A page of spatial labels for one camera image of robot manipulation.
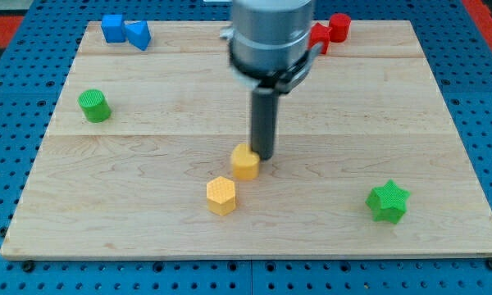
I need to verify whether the blue triangle block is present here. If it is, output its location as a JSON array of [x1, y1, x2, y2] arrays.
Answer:
[[125, 20, 151, 51]]

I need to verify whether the light wooden board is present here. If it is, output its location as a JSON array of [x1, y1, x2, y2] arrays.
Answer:
[[1, 20, 492, 261]]

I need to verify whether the green cylinder block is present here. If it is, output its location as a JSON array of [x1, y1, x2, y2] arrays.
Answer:
[[77, 88, 112, 123]]

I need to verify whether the red star block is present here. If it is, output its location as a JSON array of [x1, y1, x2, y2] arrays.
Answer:
[[307, 23, 331, 55]]

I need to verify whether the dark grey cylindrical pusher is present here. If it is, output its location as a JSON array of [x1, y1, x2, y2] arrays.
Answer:
[[250, 88, 279, 161]]

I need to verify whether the yellow heart block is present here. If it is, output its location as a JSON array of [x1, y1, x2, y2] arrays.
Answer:
[[230, 143, 260, 180]]

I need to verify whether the red cylinder block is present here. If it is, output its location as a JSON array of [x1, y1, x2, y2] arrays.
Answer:
[[329, 13, 351, 43]]

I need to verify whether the green star block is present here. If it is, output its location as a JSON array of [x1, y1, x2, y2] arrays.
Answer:
[[365, 179, 411, 225]]

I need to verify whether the yellow hexagon block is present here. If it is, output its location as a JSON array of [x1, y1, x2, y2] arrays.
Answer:
[[207, 176, 236, 216]]

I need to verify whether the blue cube block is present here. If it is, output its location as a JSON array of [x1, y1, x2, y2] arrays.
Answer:
[[101, 14, 126, 43]]

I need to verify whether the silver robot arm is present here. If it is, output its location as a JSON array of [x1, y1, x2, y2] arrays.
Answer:
[[221, 0, 322, 161]]

